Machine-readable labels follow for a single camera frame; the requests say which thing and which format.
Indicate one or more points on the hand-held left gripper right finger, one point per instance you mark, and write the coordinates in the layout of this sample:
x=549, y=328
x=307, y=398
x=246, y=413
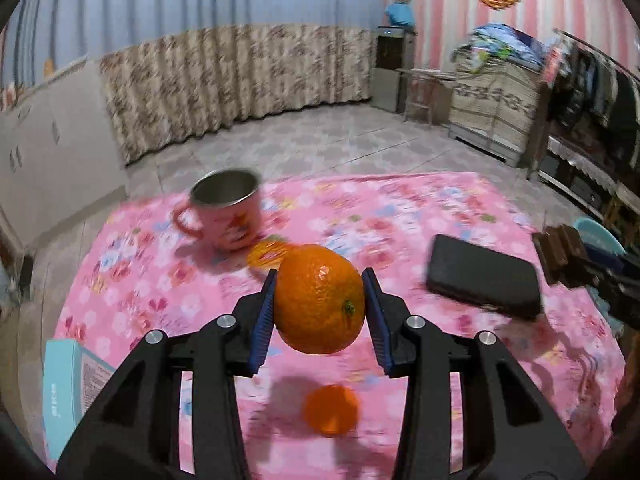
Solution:
x=372, y=310

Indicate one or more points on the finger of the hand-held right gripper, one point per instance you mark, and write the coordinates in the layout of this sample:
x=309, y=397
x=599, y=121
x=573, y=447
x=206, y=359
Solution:
x=592, y=272

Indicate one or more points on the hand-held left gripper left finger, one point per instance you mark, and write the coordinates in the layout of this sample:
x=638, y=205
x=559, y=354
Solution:
x=265, y=320

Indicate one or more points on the teal plastic basket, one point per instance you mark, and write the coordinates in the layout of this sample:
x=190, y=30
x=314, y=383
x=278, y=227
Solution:
x=595, y=232

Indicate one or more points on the large orange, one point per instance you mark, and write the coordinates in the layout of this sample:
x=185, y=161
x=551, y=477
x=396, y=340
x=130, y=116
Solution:
x=315, y=295

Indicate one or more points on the wooden stool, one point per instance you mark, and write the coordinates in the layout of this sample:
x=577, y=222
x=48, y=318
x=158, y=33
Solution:
x=622, y=205

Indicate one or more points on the low cabinet with lace cloth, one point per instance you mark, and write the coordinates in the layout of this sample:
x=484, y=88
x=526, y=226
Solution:
x=575, y=175

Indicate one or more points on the pink floral tablecloth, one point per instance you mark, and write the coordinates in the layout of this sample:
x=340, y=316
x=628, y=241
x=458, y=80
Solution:
x=400, y=210

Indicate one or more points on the pink metal mug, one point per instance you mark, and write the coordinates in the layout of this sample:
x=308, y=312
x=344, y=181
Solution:
x=230, y=220

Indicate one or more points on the small orange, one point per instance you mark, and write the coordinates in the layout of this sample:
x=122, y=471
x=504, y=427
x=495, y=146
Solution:
x=332, y=410

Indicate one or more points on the black wallet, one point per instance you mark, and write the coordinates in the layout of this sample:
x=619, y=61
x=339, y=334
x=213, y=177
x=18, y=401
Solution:
x=480, y=275

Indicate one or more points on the row of hanging clothes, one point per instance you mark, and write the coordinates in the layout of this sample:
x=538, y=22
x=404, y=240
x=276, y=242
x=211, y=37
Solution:
x=600, y=90

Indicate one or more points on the patterned cloth covered chest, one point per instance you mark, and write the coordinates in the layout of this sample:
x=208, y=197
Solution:
x=490, y=105

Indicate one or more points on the teal paper box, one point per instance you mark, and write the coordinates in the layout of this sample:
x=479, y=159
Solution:
x=62, y=400

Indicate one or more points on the small folding table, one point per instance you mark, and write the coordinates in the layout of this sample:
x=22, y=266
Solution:
x=425, y=80

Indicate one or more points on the pile of bedding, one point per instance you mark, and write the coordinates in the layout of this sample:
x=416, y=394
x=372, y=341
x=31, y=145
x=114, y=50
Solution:
x=500, y=42

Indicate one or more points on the blue and floral curtain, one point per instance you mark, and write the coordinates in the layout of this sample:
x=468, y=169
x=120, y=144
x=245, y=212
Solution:
x=225, y=75

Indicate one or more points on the white cabinet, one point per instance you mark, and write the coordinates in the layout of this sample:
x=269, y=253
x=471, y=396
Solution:
x=50, y=150

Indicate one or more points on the blue cloth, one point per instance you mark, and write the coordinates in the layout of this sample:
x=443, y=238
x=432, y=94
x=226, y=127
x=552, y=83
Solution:
x=400, y=14

